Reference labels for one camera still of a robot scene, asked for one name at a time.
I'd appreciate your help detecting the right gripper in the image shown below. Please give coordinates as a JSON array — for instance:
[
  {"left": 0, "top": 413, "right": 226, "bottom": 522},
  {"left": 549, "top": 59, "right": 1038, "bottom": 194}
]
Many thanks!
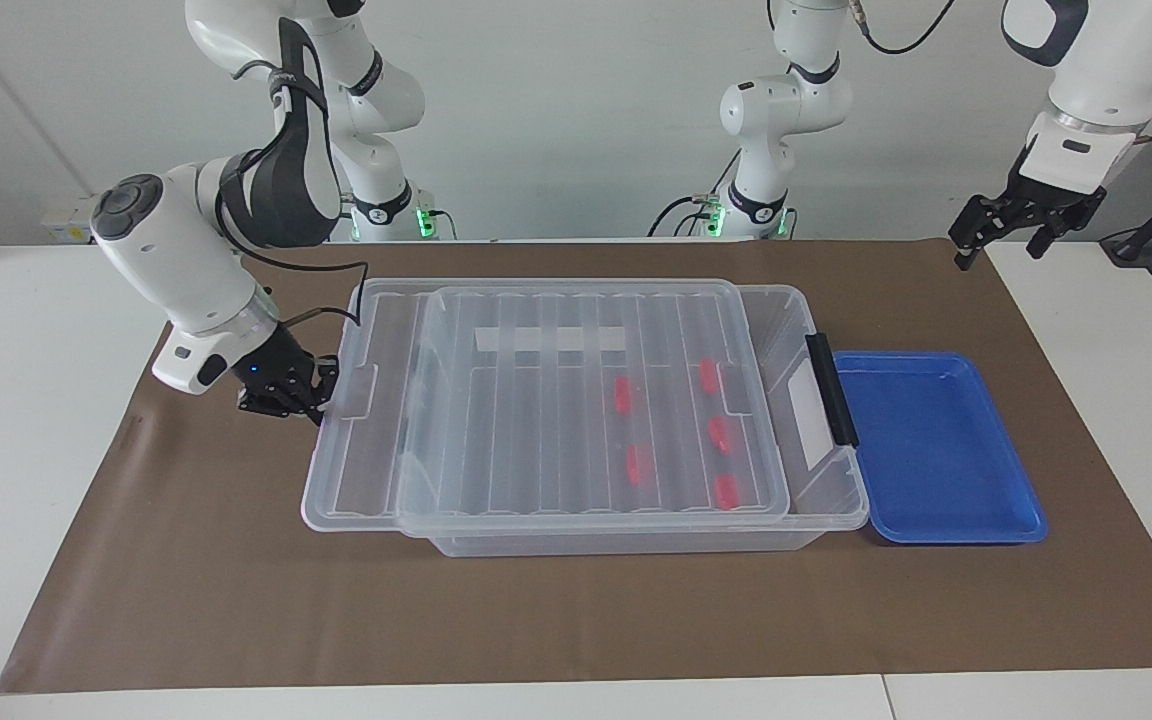
[{"left": 232, "top": 320, "right": 342, "bottom": 428}]

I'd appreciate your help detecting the black box latch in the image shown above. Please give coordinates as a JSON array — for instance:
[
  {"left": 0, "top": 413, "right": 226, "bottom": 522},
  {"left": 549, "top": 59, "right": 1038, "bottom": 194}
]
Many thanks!
[{"left": 804, "top": 332, "right": 860, "bottom": 449}]

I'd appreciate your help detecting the blue plastic tray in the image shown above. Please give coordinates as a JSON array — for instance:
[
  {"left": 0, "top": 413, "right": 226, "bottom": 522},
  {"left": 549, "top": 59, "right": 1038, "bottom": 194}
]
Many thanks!
[{"left": 832, "top": 350, "right": 1050, "bottom": 546}]

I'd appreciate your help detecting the clear plastic storage box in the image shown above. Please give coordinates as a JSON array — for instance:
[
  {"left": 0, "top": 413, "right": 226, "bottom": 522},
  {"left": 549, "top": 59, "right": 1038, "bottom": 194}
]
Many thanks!
[{"left": 394, "top": 283, "right": 870, "bottom": 558}]

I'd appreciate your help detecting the clear plastic lid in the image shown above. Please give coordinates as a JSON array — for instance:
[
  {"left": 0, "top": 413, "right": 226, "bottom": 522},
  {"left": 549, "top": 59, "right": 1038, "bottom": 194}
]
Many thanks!
[{"left": 301, "top": 277, "right": 794, "bottom": 533}]

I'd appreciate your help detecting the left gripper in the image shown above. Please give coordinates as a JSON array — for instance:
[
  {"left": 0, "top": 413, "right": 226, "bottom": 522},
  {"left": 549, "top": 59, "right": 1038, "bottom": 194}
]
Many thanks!
[{"left": 948, "top": 150, "right": 1108, "bottom": 272}]

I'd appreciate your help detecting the grey socket box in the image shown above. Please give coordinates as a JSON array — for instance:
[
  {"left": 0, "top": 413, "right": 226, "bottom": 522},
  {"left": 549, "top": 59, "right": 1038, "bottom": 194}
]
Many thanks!
[{"left": 40, "top": 194, "right": 103, "bottom": 245}]

